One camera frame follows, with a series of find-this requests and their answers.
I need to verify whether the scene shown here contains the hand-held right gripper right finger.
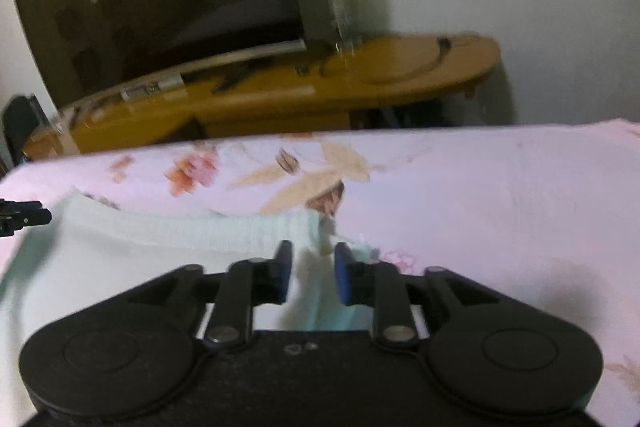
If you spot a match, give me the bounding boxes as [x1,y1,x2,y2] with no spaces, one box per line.
[333,241,507,353]

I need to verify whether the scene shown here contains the light green knit sweater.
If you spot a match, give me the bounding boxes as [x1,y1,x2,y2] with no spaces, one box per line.
[0,196,382,413]

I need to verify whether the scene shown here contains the pink floral bedsheet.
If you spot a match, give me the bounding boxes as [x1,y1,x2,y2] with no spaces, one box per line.
[0,119,640,427]

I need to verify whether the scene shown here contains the black chair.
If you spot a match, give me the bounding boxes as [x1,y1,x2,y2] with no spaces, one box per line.
[1,93,52,168]

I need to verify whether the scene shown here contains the black cable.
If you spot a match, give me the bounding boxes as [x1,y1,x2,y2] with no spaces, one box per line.
[319,36,453,86]

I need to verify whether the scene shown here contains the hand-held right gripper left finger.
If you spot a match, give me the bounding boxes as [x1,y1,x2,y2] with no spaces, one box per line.
[126,239,294,353]

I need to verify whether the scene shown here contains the black remote control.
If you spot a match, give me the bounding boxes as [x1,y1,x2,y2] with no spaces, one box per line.
[212,64,252,94]

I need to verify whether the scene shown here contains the silver set-top box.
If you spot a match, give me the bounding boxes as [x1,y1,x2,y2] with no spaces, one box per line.
[120,74,184,104]

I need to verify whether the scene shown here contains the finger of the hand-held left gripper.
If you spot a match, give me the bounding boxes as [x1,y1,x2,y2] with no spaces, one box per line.
[0,199,53,238]

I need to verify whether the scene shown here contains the wooden television stand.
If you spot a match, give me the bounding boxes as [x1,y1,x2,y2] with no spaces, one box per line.
[22,34,502,158]

